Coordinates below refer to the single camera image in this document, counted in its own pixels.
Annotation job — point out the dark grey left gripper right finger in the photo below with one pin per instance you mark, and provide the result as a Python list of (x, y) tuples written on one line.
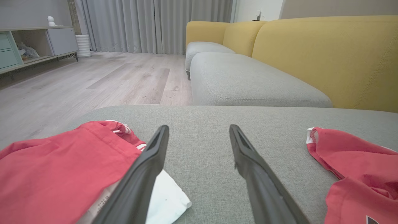
[(264, 189)]

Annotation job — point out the white ribbed cylinder vase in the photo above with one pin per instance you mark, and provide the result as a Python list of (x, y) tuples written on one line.
[(83, 46)]

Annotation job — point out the yellow sofa back cushion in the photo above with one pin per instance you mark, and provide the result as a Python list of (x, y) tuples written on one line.
[(335, 59), (203, 31), (241, 37)]

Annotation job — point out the small white figurine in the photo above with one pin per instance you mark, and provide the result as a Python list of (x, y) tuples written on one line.
[(51, 21)]

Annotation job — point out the short grey sofa seat cushion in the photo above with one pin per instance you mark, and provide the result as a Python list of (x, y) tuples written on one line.
[(205, 48)]

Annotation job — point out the red garment with dark logo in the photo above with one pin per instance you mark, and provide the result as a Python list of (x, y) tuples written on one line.
[(357, 155)]

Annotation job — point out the crumpled plastic bag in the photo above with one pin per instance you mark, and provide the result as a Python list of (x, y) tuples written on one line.
[(28, 52)]

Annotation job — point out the low media cabinet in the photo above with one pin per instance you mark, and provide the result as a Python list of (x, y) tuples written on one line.
[(31, 31)]

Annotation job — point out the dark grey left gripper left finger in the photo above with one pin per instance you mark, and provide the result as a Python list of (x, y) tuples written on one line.
[(136, 183)]

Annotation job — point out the grey fabric ottoman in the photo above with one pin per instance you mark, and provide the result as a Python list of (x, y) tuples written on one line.
[(202, 140)]

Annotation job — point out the grey cabinet door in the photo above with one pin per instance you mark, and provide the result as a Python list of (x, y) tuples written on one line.
[(63, 41)]

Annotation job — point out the mint green cabinet drawer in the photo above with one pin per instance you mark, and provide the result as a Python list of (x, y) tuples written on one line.
[(4, 41), (7, 59)]

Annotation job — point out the grey pleated curtain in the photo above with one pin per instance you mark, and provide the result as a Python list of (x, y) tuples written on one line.
[(149, 25)]

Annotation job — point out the red garment with white trim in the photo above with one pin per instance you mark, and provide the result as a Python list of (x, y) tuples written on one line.
[(56, 168)]

